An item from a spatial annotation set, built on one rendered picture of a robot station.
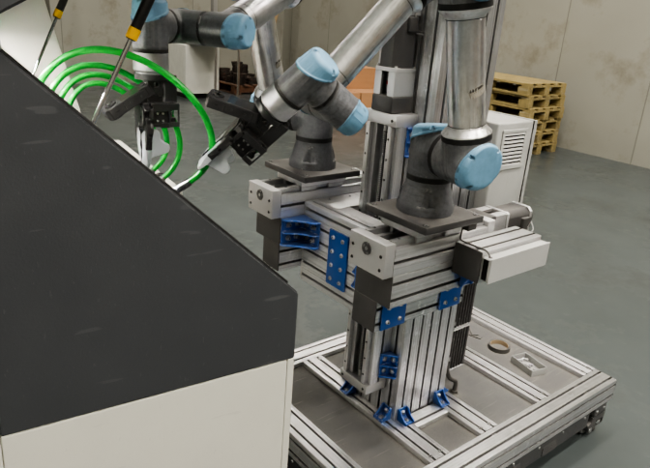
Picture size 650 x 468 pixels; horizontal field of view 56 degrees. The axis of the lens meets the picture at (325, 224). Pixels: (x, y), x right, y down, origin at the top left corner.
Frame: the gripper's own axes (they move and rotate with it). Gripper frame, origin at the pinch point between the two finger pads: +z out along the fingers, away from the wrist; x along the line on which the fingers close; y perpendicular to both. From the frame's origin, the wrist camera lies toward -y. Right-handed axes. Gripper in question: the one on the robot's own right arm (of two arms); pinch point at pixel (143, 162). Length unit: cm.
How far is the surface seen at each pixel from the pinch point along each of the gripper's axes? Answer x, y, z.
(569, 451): -29, 150, 116
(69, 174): -34.9, -22.1, -8.3
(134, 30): -32.7, -10.4, -30.5
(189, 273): -34.9, -2.4, 12.4
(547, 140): 354, 611, 102
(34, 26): 35.1, -15.6, -26.6
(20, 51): 35.1, -19.1, -20.6
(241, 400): -35, 9, 44
